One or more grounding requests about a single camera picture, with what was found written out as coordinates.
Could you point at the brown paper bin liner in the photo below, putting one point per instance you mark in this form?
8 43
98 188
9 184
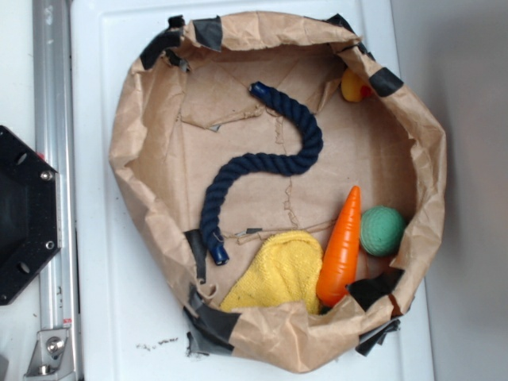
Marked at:
185 110

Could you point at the yellow microfiber cloth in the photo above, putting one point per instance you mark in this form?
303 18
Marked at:
285 269

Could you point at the orange plastic toy carrot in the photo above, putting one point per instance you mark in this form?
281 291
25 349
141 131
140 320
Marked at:
339 263

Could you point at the green rubber ball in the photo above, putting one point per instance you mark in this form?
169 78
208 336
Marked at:
381 231

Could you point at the yellow rubber duck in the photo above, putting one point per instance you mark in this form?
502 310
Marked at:
353 88

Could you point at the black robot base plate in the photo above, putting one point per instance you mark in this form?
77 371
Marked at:
29 218

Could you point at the aluminium extrusion rail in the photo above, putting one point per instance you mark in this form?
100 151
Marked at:
59 280

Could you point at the metal corner bracket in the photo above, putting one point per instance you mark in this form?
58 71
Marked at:
52 357

